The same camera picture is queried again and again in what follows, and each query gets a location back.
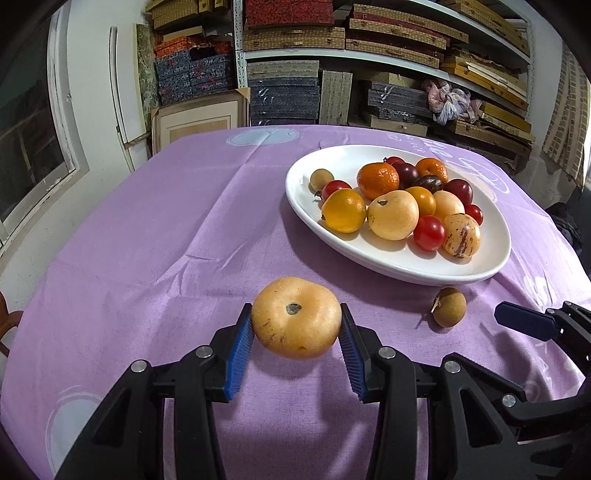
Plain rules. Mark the yellow cherry tomato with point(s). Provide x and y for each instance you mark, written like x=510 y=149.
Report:
x=344 y=211

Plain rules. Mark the striped pale melon fruit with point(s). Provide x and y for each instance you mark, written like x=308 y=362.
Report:
x=393 y=216

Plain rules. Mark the metal storage shelf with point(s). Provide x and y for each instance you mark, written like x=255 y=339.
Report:
x=479 y=47

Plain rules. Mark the dark brown passion fruit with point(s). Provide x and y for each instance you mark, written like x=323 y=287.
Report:
x=432 y=183

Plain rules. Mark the window with white frame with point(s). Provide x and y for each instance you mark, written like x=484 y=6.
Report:
x=41 y=152

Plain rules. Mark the orange mandarin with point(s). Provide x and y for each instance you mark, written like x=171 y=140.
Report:
x=432 y=167
x=377 y=179

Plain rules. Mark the large dark red plum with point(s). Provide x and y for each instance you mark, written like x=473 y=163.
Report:
x=462 y=189

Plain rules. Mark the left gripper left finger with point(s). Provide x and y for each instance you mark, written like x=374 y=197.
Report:
x=123 y=439

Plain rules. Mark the small brown longan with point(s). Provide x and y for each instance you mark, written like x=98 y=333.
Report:
x=449 y=307
x=319 y=178

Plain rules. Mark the speckled tan melon fruit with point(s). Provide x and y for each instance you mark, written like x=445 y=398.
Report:
x=463 y=236

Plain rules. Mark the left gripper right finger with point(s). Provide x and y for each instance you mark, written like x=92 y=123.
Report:
x=381 y=374

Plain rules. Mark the white oval plate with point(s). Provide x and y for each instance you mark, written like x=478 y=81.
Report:
x=403 y=260

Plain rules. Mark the wooden chair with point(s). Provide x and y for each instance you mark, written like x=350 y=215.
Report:
x=8 y=321

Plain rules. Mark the white board leaning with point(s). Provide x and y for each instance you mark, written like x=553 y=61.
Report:
x=130 y=126

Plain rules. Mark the pink plastic bag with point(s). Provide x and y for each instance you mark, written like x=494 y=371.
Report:
x=449 y=104

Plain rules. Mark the tan round fruit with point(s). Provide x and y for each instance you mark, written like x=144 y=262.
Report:
x=447 y=204

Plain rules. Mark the beige apple-shaped fruit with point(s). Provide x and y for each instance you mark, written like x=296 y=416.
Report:
x=296 y=318

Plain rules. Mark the small red cherry tomato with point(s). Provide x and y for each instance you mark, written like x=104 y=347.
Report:
x=475 y=212

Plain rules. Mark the small orange tomato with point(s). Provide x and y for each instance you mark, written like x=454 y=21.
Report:
x=425 y=200

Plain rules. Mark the framed picture on floor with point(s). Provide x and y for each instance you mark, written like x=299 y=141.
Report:
x=213 y=112

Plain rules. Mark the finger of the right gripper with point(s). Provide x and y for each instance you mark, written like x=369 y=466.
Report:
x=481 y=426
x=567 y=322

